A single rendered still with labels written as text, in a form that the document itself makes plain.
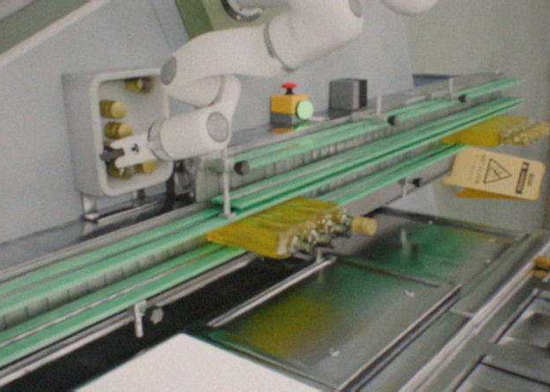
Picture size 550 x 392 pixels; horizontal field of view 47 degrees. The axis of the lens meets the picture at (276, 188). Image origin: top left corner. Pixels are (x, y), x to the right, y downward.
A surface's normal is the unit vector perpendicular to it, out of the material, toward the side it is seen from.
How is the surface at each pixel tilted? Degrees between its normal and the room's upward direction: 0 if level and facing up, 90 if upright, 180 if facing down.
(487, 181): 76
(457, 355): 90
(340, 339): 90
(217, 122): 15
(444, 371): 90
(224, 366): 90
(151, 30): 0
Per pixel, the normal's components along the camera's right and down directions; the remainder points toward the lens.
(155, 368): -0.03, -0.96
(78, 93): -0.62, 0.23
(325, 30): -0.28, 0.65
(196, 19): -0.55, 0.61
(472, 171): -0.34, -0.27
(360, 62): 0.79, 0.15
